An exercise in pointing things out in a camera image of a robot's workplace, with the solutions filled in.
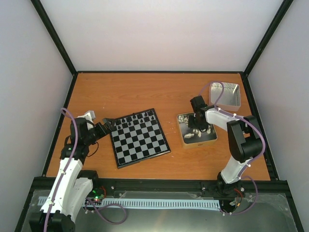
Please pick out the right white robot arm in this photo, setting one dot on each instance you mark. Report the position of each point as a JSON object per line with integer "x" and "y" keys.
{"x": 245, "y": 141}

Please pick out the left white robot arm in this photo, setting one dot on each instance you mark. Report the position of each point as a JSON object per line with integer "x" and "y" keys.
{"x": 72, "y": 184}

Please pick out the gold metal tin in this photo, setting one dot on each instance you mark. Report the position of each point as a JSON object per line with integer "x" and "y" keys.
{"x": 191, "y": 138}

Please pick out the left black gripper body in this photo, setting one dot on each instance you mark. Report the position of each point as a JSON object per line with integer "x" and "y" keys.
{"x": 91, "y": 139}

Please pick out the light blue cable duct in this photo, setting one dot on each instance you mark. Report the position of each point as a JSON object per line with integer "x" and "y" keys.
{"x": 158, "y": 204}

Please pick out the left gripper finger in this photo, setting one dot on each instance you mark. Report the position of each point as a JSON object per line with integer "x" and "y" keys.
{"x": 108, "y": 120}
{"x": 111, "y": 125}

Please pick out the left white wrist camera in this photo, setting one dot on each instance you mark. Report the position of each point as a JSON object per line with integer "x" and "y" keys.
{"x": 89, "y": 115}

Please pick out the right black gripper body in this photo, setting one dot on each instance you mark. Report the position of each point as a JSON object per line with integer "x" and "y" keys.
{"x": 200, "y": 125}

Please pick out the black and silver chessboard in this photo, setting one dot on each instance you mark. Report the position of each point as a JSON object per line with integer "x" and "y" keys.
{"x": 131, "y": 146}

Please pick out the green lit circuit board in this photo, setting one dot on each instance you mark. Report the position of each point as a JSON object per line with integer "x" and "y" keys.
{"x": 99, "y": 194}

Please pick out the black chess piece set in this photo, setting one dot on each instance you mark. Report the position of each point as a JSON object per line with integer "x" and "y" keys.
{"x": 137, "y": 120}

